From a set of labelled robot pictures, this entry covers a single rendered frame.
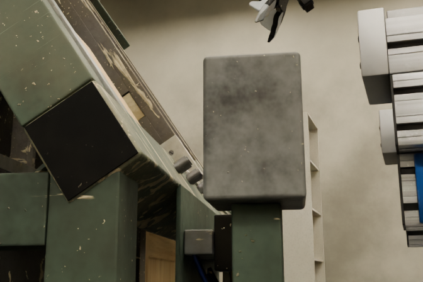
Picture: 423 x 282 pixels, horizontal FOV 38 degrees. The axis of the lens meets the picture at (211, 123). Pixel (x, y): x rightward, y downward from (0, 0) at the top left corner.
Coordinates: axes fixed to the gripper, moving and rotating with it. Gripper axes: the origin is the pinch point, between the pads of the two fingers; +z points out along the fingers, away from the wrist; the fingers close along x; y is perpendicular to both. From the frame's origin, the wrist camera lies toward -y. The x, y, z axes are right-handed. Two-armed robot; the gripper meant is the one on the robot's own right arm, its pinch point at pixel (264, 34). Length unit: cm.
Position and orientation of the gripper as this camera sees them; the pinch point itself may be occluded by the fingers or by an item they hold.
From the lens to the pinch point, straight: 170.0
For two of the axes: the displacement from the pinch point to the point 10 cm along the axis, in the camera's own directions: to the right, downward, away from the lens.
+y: -8.4, -3.8, 3.8
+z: -4.4, 9.0, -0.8
